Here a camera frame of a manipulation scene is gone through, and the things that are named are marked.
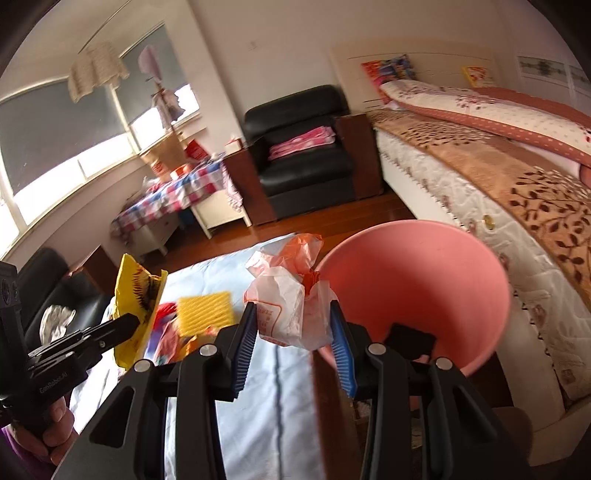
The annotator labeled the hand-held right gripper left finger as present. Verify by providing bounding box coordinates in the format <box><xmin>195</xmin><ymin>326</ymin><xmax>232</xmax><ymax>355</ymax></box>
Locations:
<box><xmin>55</xmin><ymin>301</ymin><xmax>258</xmax><ymax>480</ymax></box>

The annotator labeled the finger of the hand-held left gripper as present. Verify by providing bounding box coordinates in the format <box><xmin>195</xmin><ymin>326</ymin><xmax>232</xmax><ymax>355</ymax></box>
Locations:
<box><xmin>82</xmin><ymin>314</ymin><xmax>142</xmax><ymax>340</ymax></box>
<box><xmin>92</xmin><ymin>325</ymin><xmax>145</xmax><ymax>354</ymax></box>

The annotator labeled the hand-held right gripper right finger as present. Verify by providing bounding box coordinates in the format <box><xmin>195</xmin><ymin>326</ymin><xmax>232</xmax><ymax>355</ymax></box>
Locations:
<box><xmin>329</xmin><ymin>300</ymin><xmax>532</xmax><ymax>480</ymax></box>

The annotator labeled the yellow snack bag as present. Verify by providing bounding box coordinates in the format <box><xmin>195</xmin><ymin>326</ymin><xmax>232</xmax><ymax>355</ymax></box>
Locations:
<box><xmin>112</xmin><ymin>253</ymin><xmax>168</xmax><ymax>369</ymax></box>

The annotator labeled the orange and white plastic bag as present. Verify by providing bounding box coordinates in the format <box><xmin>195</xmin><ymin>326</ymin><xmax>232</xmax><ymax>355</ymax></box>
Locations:
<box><xmin>245</xmin><ymin>233</ymin><xmax>341</xmax><ymax>352</ymax></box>

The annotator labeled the pink plastic bin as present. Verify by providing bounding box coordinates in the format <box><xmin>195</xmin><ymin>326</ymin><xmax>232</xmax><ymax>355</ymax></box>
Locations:
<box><xmin>314</xmin><ymin>220</ymin><xmax>512</xmax><ymax>377</ymax></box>

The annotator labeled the person's left hand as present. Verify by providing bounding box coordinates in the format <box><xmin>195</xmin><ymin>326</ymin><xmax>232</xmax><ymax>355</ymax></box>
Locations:
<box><xmin>9</xmin><ymin>399</ymin><xmax>77</xmax><ymax>464</ymax></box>

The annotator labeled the red wrapper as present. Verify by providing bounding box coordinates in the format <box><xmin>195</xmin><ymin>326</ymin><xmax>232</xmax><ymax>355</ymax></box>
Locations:
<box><xmin>151</xmin><ymin>302</ymin><xmax>180</xmax><ymax>365</ymax></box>

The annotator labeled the orange wrapper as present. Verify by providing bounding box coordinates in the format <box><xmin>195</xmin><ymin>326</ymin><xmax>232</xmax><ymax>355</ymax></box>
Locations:
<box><xmin>178</xmin><ymin>325</ymin><xmax>223</xmax><ymax>361</ymax></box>

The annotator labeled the white crumpled cloth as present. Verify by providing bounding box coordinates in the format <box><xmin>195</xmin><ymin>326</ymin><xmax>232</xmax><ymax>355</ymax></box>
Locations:
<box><xmin>39</xmin><ymin>305</ymin><xmax>77</xmax><ymax>343</ymax></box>

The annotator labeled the yellow foam net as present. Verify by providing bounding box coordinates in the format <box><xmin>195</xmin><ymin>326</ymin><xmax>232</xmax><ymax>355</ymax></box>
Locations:
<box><xmin>177</xmin><ymin>291</ymin><xmax>234</xmax><ymax>337</ymax></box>

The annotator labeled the black wrapper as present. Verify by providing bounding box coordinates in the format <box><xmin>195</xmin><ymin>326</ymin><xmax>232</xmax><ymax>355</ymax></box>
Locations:
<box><xmin>385</xmin><ymin>323</ymin><xmax>437</xmax><ymax>363</ymax></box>

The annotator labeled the light blue cloth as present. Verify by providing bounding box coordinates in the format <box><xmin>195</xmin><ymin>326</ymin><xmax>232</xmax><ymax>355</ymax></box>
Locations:
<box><xmin>69</xmin><ymin>233</ymin><xmax>325</xmax><ymax>480</ymax></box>

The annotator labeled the black leather sofa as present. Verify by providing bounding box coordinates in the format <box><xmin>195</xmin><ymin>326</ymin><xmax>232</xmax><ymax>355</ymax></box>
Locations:
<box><xmin>17</xmin><ymin>246</ymin><xmax>115</xmax><ymax>344</ymax></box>

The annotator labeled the white desk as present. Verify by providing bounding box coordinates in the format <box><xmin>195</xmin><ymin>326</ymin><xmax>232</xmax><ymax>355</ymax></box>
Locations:
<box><xmin>134</xmin><ymin>185</ymin><xmax>253</xmax><ymax>256</ymax></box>

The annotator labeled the checkered tablecloth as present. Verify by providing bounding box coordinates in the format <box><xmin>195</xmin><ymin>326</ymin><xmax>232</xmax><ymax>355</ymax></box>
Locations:
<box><xmin>111</xmin><ymin>159</ymin><xmax>244</xmax><ymax>251</ymax></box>

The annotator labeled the brown paper bag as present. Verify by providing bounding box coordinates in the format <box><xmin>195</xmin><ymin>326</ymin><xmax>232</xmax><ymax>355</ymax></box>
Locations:
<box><xmin>141</xmin><ymin>131</ymin><xmax>186</xmax><ymax>183</ymax></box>

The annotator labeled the black leather armchair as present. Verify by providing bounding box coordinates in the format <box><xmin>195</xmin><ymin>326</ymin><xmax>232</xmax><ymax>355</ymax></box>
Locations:
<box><xmin>225</xmin><ymin>84</ymin><xmax>385</xmax><ymax>227</ymax></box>

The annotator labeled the white bed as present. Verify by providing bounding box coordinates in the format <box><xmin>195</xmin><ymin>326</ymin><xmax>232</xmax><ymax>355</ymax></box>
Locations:
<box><xmin>329</xmin><ymin>44</ymin><xmax>591</xmax><ymax>467</ymax></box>

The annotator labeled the grey window blind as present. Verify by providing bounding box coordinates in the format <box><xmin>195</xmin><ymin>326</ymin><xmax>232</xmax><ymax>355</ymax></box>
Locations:
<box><xmin>0</xmin><ymin>76</ymin><xmax>126</xmax><ymax>197</ymax></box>
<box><xmin>115</xmin><ymin>23</ymin><xmax>191</xmax><ymax>126</ymax></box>

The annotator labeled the pink folded blanket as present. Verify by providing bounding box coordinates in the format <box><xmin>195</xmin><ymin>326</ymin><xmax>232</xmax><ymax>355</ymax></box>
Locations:
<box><xmin>268</xmin><ymin>127</ymin><xmax>336</xmax><ymax>161</ymax></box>

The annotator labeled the coat rack with clothes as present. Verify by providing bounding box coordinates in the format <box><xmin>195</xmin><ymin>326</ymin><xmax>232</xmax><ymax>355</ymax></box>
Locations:
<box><xmin>137</xmin><ymin>44</ymin><xmax>186</xmax><ymax>134</ymax></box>

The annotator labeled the brown leaf-print blanket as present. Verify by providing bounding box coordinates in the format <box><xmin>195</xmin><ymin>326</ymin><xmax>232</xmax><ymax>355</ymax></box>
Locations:
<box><xmin>369</xmin><ymin>109</ymin><xmax>591</xmax><ymax>320</ymax></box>

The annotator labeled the cream crochet cloth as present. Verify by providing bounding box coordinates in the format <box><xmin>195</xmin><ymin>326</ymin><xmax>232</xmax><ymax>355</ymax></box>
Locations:
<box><xmin>68</xmin><ymin>41</ymin><xmax>130</xmax><ymax>103</ymax></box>

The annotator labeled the floral quilt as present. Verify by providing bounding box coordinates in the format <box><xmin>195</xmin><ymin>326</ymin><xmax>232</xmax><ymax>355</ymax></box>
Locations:
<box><xmin>379</xmin><ymin>79</ymin><xmax>591</xmax><ymax>168</ymax></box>

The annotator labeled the colourful printed pillow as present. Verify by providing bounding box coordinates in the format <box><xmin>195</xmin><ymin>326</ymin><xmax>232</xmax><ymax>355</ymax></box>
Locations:
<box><xmin>361</xmin><ymin>54</ymin><xmax>416</xmax><ymax>104</ymax></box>

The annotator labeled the yellow printed pillow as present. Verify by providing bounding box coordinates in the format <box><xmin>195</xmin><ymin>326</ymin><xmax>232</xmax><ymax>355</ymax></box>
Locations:
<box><xmin>462</xmin><ymin>66</ymin><xmax>498</xmax><ymax>88</ymax></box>

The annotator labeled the white wardrobe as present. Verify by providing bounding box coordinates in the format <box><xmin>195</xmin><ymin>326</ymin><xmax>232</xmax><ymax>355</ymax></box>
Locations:
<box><xmin>501</xmin><ymin>46</ymin><xmax>591</xmax><ymax>114</ymax></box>

